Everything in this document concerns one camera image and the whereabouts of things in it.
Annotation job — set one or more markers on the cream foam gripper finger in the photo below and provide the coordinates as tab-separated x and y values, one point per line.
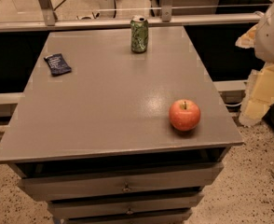
259	95

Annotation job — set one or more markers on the green soda can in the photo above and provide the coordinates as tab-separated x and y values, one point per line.
139	34

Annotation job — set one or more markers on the grey metal rail frame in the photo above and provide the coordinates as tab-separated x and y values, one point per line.
55	15

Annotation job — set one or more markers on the grey drawer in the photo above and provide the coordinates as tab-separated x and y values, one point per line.
121	182
175	216
126	206

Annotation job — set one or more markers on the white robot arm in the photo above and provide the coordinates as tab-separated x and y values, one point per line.
260	37

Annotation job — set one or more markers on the grey top drawer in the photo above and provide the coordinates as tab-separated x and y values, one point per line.
121	182

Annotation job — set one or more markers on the dark blue snack packet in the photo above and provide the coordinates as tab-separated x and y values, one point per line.
57	65

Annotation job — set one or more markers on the grey bottom drawer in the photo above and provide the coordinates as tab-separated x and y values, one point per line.
175	216

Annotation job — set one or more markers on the grey middle drawer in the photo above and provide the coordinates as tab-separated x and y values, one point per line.
126	206

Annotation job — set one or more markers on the red apple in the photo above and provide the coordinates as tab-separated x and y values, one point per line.
184	115

